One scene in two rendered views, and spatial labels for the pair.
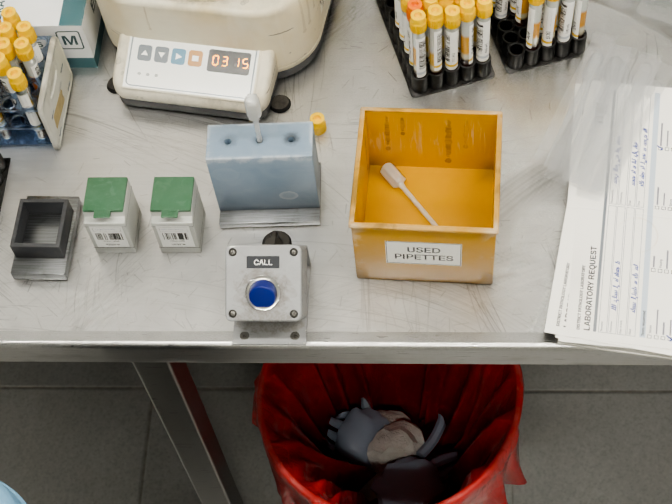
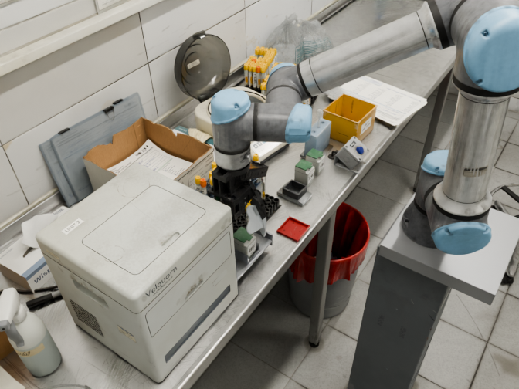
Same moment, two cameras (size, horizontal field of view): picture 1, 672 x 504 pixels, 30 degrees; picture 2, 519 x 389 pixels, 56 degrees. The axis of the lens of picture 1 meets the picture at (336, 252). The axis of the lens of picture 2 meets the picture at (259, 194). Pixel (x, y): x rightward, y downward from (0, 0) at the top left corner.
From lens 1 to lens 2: 1.33 m
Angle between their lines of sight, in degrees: 42
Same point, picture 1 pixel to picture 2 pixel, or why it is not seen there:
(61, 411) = (215, 374)
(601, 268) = (383, 112)
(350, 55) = not seen: hidden behind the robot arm
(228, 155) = (318, 133)
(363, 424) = not seen: hidden behind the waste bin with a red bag
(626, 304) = (395, 113)
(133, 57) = (254, 149)
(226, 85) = not seen: hidden behind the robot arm
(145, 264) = (319, 180)
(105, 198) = (305, 164)
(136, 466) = (256, 360)
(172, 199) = (317, 153)
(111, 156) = (274, 174)
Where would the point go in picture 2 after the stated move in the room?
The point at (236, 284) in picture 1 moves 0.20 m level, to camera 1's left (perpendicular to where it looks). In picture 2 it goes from (354, 152) to (332, 192)
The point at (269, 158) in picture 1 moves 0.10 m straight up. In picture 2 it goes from (325, 127) to (327, 99)
